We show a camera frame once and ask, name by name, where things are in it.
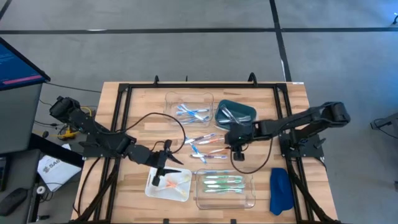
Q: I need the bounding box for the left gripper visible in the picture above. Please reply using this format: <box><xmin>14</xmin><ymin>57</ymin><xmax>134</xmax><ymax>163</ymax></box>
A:
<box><xmin>152</xmin><ymin>139</ymin><xmax>184</xmax><ymax>187</ymax></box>

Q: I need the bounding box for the white plastic bin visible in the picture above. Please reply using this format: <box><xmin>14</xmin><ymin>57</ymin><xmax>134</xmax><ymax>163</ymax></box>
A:
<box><xmin>144</xmin><ymin>166</ymin><xmax>193</xmax><ymax>202</ymax></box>

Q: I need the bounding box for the clear plastic bin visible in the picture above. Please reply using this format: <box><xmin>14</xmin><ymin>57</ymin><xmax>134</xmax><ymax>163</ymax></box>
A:
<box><xmin>195</xmin><ymin>167</ymin><xmax>256</xmax><ymax>210</ymax></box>
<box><xmin>164</xmin><ymin>91</ymin><xmax>215</xmax><ymax>128</ymax></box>

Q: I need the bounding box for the teal plastic bin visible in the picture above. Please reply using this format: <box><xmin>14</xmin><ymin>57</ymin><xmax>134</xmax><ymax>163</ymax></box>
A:
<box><xmin>214</xmin><ymin>99</ymin><xmax>258</xmax><ymax>131</ymax></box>

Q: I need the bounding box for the blue cloth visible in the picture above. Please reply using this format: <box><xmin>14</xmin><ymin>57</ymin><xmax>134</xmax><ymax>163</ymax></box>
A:
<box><xmin>269</xmin><ymin>167</ymin><xmax>295</xmax><ymax>217</ymax></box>

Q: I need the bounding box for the yellow clamp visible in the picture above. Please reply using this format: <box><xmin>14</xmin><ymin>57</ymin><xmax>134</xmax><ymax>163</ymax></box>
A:
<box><xmin>57</xmin><ymin>128</ymin><xmax>78</xmax><ymax>141</ymax></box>

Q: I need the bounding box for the white printed paper sheet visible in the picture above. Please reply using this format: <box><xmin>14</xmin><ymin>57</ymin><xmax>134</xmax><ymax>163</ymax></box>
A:
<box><xmin>37</xmin><ymin>143</ymin><xmax>83</xmax><ymax>193</ymax></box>

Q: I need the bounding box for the grey stand leg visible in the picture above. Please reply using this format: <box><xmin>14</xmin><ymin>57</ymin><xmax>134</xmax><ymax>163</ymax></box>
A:
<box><xmin>369</xmin><ymin>111</ymin><xmax>398</xmax><ymax>131</ymax></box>

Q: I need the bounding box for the black computer mouse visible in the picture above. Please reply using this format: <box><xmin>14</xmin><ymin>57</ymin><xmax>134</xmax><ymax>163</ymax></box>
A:
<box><xmin>0</xmin><ymin>187</ymin><xmax>29</xmax><ymax>218</ymax></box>

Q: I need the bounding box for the black keyboard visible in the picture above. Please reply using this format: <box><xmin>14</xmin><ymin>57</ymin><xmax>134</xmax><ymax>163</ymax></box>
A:
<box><xmin>0</xmin><ymin>156</ymin><xmax>9</xmax><ymax>192</ymax></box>

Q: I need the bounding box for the blue screen computer monitor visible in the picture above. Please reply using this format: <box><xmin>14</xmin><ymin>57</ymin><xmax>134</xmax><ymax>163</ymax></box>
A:
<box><xmin>0</xmin><ymin>36</ymin><xmax>51</xmax><ymax>92</ymax></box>

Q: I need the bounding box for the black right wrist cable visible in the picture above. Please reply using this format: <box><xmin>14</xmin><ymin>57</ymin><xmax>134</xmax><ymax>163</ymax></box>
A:
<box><xmin>229</xmin><ymin>136</ymin><xmax>274</xmax><ymax>174</ymax></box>

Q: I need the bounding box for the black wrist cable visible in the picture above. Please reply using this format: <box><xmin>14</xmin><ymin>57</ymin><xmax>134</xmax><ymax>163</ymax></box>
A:
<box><xmin>123</xmin><ymin>111</ymin><xmax>187</xmax><ymax>156</ymax></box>
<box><xmin>229</xmin><ymin>136</ymin><xmax>274</xmax><ymax>174</ymax></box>

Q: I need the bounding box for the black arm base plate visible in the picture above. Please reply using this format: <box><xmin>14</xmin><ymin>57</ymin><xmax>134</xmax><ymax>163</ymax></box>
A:
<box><xmin>278</xmin><ymin>133</ymin><xmax>325</xmax><ymax>159</ymax></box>
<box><xmin>79</xmin><ymin>133</ymin><xmax>128</xmax><ymax>158</ymax></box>

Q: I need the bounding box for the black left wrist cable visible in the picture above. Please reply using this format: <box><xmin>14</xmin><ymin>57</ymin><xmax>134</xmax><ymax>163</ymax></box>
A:
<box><xmin>123</xmin><ymin>111</ymin><xmax>187</xmax><ymax>156</ymax></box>

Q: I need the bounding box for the thick black power cable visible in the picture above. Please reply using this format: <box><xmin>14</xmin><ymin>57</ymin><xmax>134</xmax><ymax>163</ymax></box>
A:
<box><xmin>72</xmin><ymin>157</ymin><xmax>103</xmax><ymax>218</ymax></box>

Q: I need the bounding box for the yellow cable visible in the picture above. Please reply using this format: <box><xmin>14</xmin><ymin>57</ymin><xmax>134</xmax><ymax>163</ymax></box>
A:
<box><xmin>79</xmin><ymin>106</ymin><xmax>94</xmax><ymax>118</ymax></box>

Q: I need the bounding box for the thin black floor cable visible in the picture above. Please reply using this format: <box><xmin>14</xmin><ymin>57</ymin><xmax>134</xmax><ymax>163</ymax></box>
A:
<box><xmin>45</xmin><ymin>80</ymin><xmax>103</xmax><ymax>94</ymax></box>

